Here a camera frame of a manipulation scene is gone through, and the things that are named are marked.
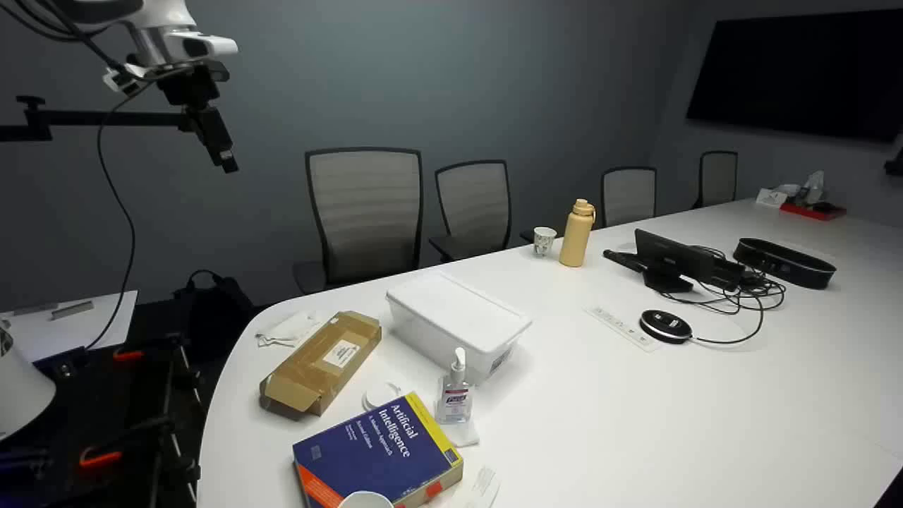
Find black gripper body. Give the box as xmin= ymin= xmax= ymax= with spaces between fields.
xmin=153 ymin=57 xmax=233 ymax=146

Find white paper tissue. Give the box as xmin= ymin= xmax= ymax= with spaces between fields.
xmin=438 ymin=412 xmax=483 ymax=452

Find blue hardcover book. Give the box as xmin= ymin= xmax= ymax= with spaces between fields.
xmin=289 ymin=391 xmax=466 ymax=508

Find grey mesh office chair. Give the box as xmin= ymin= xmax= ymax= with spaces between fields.
xmin=428 ymin=157 xmax=519 ymax=263
xmin=696 ymin=146 xmax=742 ymax=208
xmin=294 ymin=146 xmax=425 ymax=290
xmin=598 ymin=163 xmax=661 ymax=228

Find black backpack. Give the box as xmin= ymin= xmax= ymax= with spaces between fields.
xmin=171 ymin=266 xmax=258 ymax=379

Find clear plastic wrapper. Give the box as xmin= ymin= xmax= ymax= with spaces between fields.
xmin=254 ymin=312 xmax=322 ymax=353

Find white side table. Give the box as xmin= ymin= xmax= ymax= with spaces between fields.
xmin=0 ymin=287 xmax=140 ymax=364

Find brown cardboard box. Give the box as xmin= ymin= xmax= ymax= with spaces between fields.
xmin=257 ymin=307 xmax=384 ymax=419

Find black robot cart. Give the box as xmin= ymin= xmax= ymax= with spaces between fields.
xmin=0 ymin=332 xmax=206 ymax=508

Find white lidded plastic box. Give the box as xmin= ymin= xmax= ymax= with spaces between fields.
xmin=384 ymin=271 xmax=536 ymax=383

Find small clear spray bottle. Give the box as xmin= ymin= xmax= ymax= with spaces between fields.
xmin=431 ymin=343 xmax=473 ymax=425

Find small white jar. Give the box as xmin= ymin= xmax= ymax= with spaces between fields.
xmin=531 ymin=223 xmax=558 ymax=260

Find black tablet conference device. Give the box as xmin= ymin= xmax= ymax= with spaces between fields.
xmin=601 ymin=226 xmax=757 ymax=295

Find black computer mouse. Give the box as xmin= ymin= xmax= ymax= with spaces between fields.
xmin=638 ymin=305 xmax=694 ymax=346

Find white folded card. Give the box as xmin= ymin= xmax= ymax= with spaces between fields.
xmin=754 ymin=187 xmax=789 ymax=211

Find black speaker bar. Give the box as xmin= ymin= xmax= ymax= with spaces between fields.
xmin=730 ymin=235 xmax=838 ymax=290

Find red tray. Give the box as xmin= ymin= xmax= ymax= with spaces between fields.
xmin=778 ymin=198 xmax=847 ymax=223

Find black camera boom pole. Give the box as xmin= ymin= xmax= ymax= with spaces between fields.
xmin=0 ymin=94 xmax=206 ymax=143

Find thin black hanging cable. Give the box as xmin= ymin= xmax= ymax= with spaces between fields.
xmin=85 ymin=86 xmax=143 ymax=353

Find black table cable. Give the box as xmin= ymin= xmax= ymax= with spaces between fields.
xmin=670 ymin=277 xmax=788 ymax=346

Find black wall television screen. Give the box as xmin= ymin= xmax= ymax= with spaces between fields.
xmin=685 ymin=7 xmax=903 ymax=146

